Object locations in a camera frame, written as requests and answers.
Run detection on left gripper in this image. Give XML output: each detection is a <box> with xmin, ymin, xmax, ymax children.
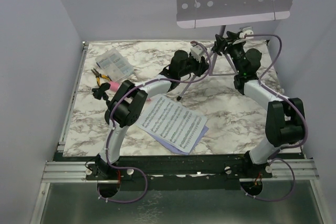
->
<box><xmin>178</xmin><ymin>55</ymin><xmax>209</xmax><ymax>79</ymax></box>

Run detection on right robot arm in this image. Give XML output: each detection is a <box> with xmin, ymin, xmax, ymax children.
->
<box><xmin>212</xmin><ymin>31</ymin><xmax>308</xmax><ymax>178</ymax></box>

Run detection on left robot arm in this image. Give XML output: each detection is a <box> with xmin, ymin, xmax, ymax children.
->
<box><xmin>92</xmin><ymin>49</ymin><xmax>211</xmax><ymax>179</ymax></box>

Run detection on lilac paper sheet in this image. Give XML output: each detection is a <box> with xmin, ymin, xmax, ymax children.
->
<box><xmin>150</xmin><ymin>126</ymin><xmax>209</xmax><ymax>155</ymax></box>

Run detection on white sheet music page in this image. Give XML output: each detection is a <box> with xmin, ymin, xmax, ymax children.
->
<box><xmin>136</xmin><ymin>95</ymin><xmax>207</xmax><ymax>153</ymax></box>

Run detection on clear plastic compartment box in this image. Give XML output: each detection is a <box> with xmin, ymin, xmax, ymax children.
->
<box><xmin>95</xmin><ymin>48</ymin><xmax>134</xmax><ymax>82</ymax></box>

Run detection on pink toy microphone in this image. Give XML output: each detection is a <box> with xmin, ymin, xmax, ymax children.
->
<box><xmin>109</xmin><ymin>81</ymin><xmax>120</xmax><ymax>92</ymax></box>

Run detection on black microphone desk stand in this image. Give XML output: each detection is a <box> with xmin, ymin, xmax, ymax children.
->
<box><xmin>91</xmin><ymin>82</ymin><xmax>115</xmax><ymax>126</ymax></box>

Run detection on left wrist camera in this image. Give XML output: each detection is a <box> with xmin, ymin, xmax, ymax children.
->
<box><xmin>190</xmin><ymin>45</ymin><xmax>205</xmax><ymax>61</ymax></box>

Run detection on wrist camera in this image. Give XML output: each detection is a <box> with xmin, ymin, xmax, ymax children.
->
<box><xmin>239</xmin><ymin>26</ymin><xmax>254</xmax><ymax>38</ymax></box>
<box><xmin>190</xmin><ymin>45</ymin><xmax>205</xmax><ymax>61</ymax></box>

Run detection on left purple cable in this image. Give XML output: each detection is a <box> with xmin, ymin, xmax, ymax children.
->
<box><xmin>104</xmin><ymin>40</ymin><xmax>212</xmax><ymax>172</ymax></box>

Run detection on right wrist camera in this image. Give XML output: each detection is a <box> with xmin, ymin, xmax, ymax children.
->
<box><xmin>239</xmin><ymin>26</ymin><xmax>254</xmax><ymax>38</ymax></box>

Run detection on yellow handled pliers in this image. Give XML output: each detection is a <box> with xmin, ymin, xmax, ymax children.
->
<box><xmin>91</xmin><ymin>68</ymin><xmax>112</xmax><ymax>86</ymax></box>

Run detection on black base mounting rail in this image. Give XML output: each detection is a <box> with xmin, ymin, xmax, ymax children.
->
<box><xmin>54</xmin><ymin>152</ymin><xmax>309</xmax><ymax>190</ymax></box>

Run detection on aluminium extrusion frame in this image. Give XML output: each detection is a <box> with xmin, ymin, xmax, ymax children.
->
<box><xmin>28</xmin><ymin>41</ymin><xmax>91</xmax><ymax>224</ymax></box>

